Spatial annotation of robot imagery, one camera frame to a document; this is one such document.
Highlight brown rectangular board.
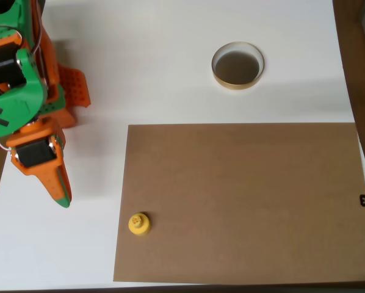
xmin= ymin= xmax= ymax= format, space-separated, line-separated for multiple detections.
xmin=113 ymin=122 xmax=365 ymax=283

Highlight thin arm servo wires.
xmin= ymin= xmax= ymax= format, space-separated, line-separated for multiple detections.
xmin=32 ymin=16 xmax=49 ymax=85

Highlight shallow brown round dish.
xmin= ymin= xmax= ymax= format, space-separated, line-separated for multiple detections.
xmin=211 ymin=41 xmax=266 ymax=91

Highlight small yellow plastic piece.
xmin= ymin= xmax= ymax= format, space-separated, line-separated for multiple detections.
xmin=128 ymin=211 xmax=152 ymax=237

